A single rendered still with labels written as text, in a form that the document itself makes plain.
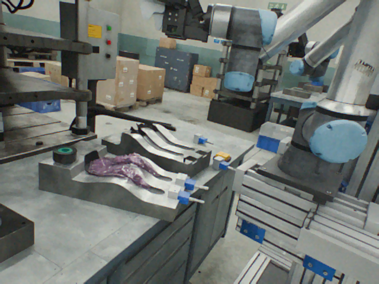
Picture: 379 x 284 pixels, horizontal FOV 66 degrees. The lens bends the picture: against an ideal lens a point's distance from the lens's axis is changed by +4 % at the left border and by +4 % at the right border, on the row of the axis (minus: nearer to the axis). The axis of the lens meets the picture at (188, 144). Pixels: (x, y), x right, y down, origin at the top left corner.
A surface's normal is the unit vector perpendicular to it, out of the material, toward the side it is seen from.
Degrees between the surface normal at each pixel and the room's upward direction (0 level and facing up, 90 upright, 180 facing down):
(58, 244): 0
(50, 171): 90
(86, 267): 0
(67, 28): 90
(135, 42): 90
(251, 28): 90
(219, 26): 111
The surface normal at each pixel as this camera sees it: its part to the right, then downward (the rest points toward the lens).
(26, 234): 0.87, 0.29
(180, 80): -0.49, 0.23
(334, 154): -0.17, 0.43
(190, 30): -0.13, 0.18
